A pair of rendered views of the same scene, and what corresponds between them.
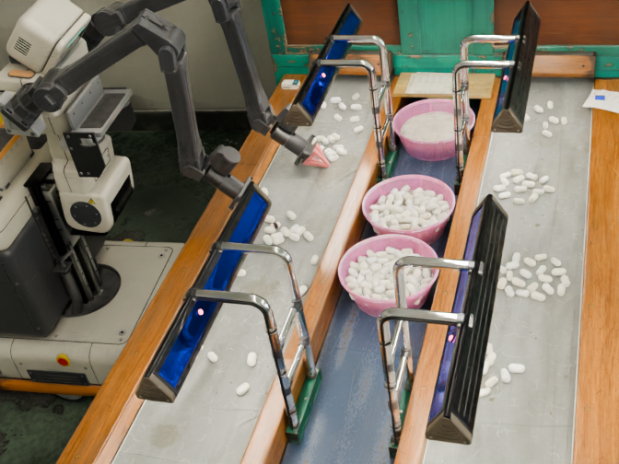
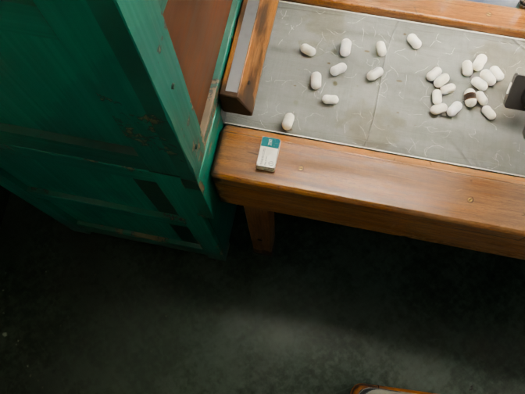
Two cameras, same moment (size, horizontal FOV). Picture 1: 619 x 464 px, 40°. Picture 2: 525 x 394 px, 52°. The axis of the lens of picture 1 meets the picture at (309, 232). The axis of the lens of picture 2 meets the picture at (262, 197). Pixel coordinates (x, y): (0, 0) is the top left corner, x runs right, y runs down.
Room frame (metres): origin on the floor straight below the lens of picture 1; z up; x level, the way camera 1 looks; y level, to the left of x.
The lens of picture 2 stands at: (2.79, 0.33, 1.71)
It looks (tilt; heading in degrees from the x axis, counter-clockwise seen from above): 73 degrees down; 264
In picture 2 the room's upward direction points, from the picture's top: 5 degrees counter-clockwise
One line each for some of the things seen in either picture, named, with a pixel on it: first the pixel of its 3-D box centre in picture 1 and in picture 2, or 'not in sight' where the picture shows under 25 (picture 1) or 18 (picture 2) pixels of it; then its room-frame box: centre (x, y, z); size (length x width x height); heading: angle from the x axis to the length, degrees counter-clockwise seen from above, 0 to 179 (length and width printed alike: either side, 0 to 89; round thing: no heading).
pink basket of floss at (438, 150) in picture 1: (434, 132); not in sight; (2.34, -0.46, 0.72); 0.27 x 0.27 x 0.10
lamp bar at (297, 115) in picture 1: (325, 60); not in sight; (2.29, -0.14, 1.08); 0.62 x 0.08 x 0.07; 158
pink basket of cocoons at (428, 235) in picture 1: (409, 214); not in sight; (1.93, -0.29, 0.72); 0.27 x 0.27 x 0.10
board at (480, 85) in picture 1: (444, 85); not in sight; (2.54, -0.55, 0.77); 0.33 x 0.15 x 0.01; 68
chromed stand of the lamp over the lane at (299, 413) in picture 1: (257, 342); not in sight; (1.36, 0.16, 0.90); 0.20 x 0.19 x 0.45; 158
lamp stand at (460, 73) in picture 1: (489, 116); not in sight; (2.10, -0.58, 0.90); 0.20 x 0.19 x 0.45; 158
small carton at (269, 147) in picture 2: (290, 84); (268, 154); (2.73, -0.03, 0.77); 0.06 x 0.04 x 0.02; 68
